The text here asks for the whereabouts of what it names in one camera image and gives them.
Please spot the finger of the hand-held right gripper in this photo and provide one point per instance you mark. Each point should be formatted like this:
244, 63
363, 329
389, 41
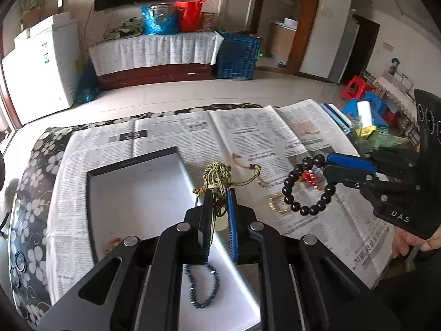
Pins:
348, 161
344, 176

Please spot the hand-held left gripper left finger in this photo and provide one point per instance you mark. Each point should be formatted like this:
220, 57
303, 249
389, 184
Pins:
209, 220

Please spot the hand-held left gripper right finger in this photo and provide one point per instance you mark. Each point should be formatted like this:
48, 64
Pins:
232, 227

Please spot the person's right hand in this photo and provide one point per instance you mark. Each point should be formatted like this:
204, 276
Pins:
403, 241

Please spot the yellow foil packet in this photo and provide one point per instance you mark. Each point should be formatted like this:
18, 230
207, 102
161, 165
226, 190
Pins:
366, 132

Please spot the green plastic bag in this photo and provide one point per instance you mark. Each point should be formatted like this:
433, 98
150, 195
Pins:
391, 140

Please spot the blue and white notebook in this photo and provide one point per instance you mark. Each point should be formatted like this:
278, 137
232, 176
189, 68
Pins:
336, 115

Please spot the gold bangle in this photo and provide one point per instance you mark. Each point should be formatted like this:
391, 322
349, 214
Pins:
275, 204

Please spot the white paper roll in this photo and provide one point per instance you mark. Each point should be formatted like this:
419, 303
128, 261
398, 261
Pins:
365, 113

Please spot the blue plastic stool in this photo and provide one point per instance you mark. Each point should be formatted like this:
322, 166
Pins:
379, 105

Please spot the red plastic stool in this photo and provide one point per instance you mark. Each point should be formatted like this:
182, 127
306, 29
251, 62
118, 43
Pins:
355, 88

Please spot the lace covered side table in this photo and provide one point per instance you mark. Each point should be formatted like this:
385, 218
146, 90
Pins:
396, 93

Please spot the spread newspaper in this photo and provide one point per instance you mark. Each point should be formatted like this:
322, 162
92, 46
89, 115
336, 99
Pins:
241, 134

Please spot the grey refrigerator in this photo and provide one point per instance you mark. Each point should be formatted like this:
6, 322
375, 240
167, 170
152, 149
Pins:
341, 48

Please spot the person's dark clothing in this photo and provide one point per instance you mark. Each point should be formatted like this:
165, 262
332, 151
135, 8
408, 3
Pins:
406, 300

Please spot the wooden hallway cabinet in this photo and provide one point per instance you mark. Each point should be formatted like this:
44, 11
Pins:
282, 41

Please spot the blue plastic crate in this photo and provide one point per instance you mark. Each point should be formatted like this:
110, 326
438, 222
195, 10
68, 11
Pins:
239, 43
234, 68

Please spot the wooden television cabinet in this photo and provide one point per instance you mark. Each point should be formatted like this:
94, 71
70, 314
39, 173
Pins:
155, 74

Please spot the newspaper cabinet cover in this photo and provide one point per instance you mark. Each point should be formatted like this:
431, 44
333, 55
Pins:
155, 50

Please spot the black floral tablecloth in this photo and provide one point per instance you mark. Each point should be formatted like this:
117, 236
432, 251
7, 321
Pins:
31, 193

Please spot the dark blue plastic bag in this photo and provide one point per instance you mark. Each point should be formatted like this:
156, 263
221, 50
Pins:
86, 86

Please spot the red plastic bag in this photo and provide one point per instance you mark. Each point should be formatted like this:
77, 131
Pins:
188, 15

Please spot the metal pot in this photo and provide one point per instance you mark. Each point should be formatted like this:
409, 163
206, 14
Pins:
163, 12

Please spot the white chest freezer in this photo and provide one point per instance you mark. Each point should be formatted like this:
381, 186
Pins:
38, 72

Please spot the cardboard box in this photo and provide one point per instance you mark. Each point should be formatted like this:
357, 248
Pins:
31, 17

